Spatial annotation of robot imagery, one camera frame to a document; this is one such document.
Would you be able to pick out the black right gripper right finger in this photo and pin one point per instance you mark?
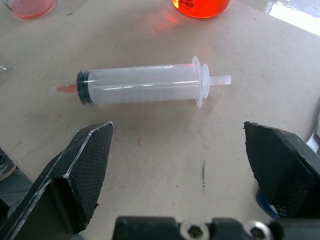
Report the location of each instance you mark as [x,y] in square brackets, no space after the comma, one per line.
[280,162]

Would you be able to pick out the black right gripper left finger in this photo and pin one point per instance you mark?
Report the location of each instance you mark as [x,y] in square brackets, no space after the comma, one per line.
[77,175]

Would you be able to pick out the clear plastic syringe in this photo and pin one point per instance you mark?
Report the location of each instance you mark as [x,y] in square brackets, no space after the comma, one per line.
[145,83]

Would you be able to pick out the petri dish with pink liquid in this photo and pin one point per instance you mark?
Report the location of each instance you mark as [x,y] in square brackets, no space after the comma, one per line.
[30,7]

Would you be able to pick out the beaker of orange liquid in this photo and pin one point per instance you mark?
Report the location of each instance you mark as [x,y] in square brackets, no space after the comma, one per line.
[200,7]

